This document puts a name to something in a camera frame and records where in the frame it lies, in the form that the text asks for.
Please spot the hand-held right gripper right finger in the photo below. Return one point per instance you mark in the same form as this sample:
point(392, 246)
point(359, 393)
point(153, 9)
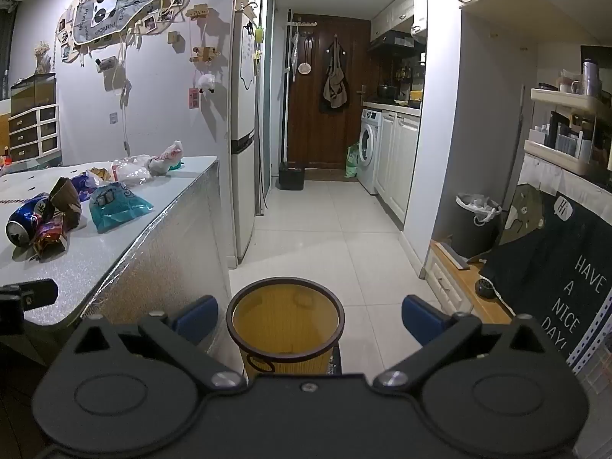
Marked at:
point(423, 320)

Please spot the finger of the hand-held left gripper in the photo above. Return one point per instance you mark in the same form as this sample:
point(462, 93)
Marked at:
point(40, 294)
point(10, 316)

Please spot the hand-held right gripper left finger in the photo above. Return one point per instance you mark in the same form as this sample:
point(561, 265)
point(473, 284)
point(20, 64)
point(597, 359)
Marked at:
point(196, 319)

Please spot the yellow bin with brown rim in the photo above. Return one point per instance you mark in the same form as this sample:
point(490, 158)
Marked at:
point(282, 320)

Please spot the brown corrugated cardboard piece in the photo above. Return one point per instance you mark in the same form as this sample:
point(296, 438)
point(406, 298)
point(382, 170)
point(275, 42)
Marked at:
point(67, 198)

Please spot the teal plastic bag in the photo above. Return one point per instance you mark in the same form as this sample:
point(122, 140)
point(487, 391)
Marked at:
point(117, 205)

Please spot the white plastic bag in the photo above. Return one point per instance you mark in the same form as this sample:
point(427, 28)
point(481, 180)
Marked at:
point(162, 160)

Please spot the grey trash can with liner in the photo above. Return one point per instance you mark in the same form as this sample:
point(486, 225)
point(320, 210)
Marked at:
point(473, 234)

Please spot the low wooden top cabinet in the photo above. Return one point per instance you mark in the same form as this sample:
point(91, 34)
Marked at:
point(461, 282)

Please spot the red and gold snack wrapper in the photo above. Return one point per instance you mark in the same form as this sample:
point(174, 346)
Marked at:
point(50, 236)

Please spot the black round object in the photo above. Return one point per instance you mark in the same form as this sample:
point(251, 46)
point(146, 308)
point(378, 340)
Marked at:
point(485, 289)

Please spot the grey metal bar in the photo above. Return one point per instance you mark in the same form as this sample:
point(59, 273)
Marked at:
point(454, 254)

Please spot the crushed blue can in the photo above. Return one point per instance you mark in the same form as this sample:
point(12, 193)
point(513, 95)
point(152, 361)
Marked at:
point(28, 220)

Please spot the purple snack bag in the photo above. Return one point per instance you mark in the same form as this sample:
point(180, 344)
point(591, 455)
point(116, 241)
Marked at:
point(85, 185)

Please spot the dark printed cloth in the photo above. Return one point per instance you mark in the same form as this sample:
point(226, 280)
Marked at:
point(540, 258)

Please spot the clear plastic bag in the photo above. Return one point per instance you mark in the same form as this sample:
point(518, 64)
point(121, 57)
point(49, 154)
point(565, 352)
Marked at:
point(131, 169)

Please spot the white drawer cabinet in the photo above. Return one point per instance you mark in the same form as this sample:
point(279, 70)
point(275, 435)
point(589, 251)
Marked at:
point(33, 131)

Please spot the tall refrigerator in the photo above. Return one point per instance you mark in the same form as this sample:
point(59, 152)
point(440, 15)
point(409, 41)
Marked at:
point(245, 162)

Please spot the white lower kitchen cabinets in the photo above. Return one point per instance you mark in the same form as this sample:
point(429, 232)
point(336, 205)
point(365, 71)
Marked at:
point(399, 158)

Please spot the white kitchen cabinets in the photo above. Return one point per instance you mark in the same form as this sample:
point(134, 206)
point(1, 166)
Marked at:
point(397, 9)
point(399, 158)

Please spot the black floor crate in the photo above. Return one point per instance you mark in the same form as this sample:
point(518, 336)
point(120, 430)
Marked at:
point(291, 177)

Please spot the green bag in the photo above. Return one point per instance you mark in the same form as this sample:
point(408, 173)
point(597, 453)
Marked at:
point(352, 162)

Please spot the white washing machine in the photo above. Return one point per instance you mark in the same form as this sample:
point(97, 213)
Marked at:
point(369, 153)

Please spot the dark glass tank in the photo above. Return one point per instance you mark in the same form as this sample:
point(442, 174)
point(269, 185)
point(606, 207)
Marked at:
point(33, 93)

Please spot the brown wooden door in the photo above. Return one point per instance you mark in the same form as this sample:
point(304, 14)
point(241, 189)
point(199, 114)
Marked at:
point(315, 134)

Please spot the pink hanging tag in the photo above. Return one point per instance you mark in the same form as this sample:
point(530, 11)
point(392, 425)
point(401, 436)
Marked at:
point(194, 98)

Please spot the black cooking pot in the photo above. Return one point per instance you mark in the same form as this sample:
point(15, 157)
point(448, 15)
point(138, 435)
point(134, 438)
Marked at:
point(387, 92)

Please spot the dried flower bouquet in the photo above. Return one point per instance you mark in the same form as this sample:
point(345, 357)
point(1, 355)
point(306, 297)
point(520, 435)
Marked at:
point(43, 57)

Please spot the white plush toy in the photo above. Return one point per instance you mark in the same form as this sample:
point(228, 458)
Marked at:
point(206, 82)

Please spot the beige hanging bag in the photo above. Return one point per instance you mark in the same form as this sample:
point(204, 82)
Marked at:
point(335, 86)

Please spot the cream storage shelf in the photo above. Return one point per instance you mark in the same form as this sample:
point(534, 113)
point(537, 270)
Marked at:
point(564, 100)

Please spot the black range hood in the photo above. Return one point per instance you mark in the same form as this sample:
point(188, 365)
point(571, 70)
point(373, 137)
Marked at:
point(394, 40)

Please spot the yellow-green fridge clip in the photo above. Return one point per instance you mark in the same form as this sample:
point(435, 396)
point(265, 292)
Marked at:
point(258, 34)

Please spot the metal thermos bottle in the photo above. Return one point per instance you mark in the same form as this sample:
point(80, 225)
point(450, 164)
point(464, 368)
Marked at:
point(591, 76)

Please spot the white upper kitchen cabinets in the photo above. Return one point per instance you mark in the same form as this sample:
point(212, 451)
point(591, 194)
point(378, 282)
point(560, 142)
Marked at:
point(397, 9)

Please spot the wooden wall ornament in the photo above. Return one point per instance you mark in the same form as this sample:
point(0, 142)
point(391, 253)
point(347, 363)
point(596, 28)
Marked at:
point(197, 11)
point(203, 54)

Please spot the small wooden wall block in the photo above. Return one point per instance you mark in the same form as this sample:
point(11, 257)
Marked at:
point(175, 37)

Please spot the panda cloth photo wall decoration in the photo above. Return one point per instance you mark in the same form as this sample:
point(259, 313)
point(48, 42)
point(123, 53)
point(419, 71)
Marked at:
point(114, 7)

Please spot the white wall coat rack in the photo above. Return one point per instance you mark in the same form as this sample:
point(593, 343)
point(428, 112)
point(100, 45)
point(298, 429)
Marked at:
point(302, 25)

